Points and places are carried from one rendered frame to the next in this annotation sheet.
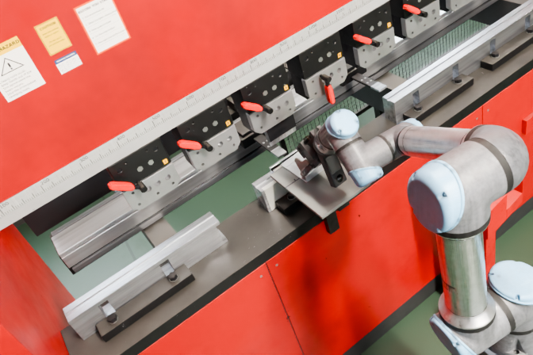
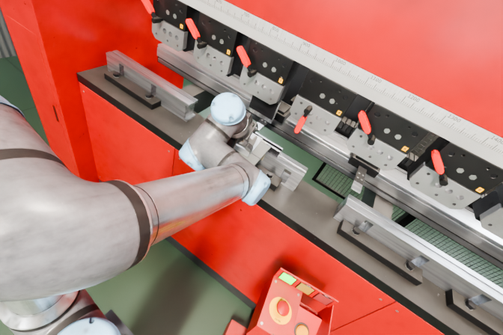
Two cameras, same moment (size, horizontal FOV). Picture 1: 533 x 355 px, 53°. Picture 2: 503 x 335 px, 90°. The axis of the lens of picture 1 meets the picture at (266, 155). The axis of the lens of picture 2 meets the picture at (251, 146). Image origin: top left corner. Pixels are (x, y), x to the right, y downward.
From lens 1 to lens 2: 102 cm
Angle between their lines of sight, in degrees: 30
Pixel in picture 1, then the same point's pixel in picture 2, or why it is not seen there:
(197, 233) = (177, 96)
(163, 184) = (172, 39)
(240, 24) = not seen: outside the picture
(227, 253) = (175, 123)
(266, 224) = not seen: hidden behind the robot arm
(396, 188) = (275, 235)
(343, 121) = (224, 103)
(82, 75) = not seen: outside the picture
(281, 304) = not seen: hidden behind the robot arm
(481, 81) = (425, 294)
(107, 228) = (181, 60)
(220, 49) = not seen: outside the picture
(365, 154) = (203, 140)
